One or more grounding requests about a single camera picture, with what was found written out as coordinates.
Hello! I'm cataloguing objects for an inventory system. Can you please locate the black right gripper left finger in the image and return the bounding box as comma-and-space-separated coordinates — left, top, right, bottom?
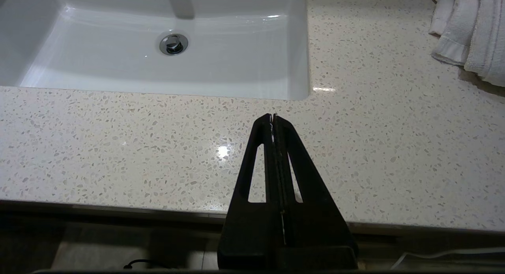
218, 114, 286, 248

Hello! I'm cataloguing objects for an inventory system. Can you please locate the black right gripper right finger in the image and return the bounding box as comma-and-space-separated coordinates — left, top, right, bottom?
275, 113, 356, 248

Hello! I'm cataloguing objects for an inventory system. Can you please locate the chrome drain stopper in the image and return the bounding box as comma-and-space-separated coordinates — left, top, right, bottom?
159, 33, 189, 56

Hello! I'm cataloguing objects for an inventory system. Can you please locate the white ceramic sink basin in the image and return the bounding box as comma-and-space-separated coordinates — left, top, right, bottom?
0, 0, 310, 101

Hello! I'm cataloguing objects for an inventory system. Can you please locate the white towel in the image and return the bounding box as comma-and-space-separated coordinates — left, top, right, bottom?
428, 0, 505, 88

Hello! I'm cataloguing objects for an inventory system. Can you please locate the thin black cable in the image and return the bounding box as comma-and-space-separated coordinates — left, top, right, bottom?
123, 259, 174, 270

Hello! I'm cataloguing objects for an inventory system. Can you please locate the white cable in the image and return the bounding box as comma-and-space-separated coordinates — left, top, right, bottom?
391, 247, 505, 270

